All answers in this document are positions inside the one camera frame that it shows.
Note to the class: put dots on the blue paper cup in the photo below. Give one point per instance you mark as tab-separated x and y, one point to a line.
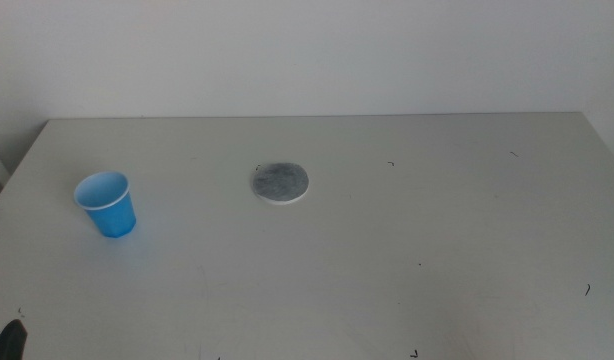
110	215

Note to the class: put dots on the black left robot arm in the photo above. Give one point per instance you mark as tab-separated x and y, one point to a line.
7	344

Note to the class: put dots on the round grey cup mat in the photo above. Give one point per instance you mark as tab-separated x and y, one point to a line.
280	182

